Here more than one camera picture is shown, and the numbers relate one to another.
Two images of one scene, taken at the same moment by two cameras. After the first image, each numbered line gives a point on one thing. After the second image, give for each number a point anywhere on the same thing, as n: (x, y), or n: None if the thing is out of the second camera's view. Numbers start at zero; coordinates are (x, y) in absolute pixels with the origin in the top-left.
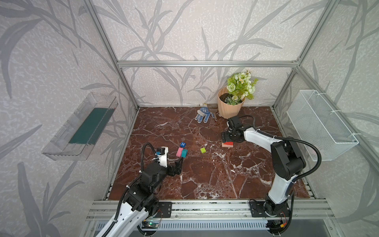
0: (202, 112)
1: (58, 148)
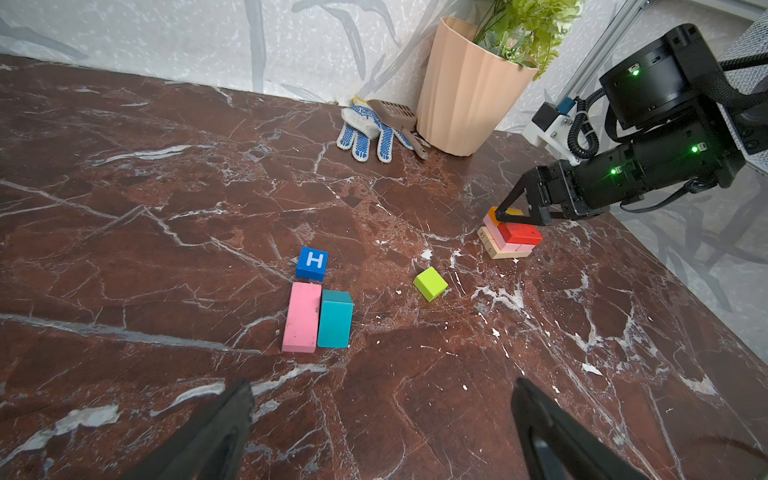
0: (362, 124)
1: None
